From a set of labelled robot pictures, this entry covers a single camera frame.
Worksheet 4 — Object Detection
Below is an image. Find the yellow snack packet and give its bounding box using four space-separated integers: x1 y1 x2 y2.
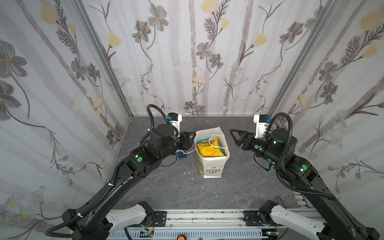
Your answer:
196 142 226 158

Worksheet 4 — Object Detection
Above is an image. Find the white green paper bag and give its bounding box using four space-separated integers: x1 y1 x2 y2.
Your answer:
181 127 230 179

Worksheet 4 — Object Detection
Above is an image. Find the teal snack packet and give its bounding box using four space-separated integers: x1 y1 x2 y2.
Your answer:
197 136 216 144

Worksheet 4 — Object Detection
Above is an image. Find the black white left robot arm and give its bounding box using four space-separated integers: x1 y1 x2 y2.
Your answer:
45 104 196 240

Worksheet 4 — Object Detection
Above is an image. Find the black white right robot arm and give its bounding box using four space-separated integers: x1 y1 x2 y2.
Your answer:
230 113 380 240

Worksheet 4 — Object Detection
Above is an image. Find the small blue box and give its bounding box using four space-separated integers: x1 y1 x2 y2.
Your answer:
177 151 188 159

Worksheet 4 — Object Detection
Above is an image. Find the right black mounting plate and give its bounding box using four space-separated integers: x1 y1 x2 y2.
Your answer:
243 210 262 227

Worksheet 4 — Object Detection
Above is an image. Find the black mounting plate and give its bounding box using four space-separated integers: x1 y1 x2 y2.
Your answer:
148 211 167 228
243 210 262 227

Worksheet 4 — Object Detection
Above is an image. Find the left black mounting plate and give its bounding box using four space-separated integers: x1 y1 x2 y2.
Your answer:
148 211 167 228

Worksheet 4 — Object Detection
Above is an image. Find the orange black knob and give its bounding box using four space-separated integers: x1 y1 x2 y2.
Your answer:
177 235 187 240

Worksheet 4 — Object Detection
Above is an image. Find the small green circuit board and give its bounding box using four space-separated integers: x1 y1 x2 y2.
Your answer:
139 230 154 238

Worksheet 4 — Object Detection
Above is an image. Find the left corner aluminium profile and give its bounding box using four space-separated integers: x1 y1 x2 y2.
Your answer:
71 0 134 118

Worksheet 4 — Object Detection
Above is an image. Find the corner aluminium profile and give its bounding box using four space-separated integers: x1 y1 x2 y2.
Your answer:
71 0 134 118
268 0 341 115

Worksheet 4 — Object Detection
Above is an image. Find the right corner aluminium profile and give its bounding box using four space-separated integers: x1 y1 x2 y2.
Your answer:
268 0 341 115

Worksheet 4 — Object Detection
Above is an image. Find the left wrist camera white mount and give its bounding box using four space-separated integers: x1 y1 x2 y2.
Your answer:
168 113 182 137

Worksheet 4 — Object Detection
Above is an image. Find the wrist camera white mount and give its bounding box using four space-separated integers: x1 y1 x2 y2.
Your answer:
253 114 272 139
168 113 182 137

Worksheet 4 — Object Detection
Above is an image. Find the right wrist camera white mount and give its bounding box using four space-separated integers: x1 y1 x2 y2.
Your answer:
253 114 272 139

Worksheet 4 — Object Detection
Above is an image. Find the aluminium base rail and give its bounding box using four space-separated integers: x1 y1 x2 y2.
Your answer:
104 208 328 232

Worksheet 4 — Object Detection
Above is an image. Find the white slotted cable duct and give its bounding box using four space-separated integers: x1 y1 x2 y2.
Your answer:
107 229 265 240

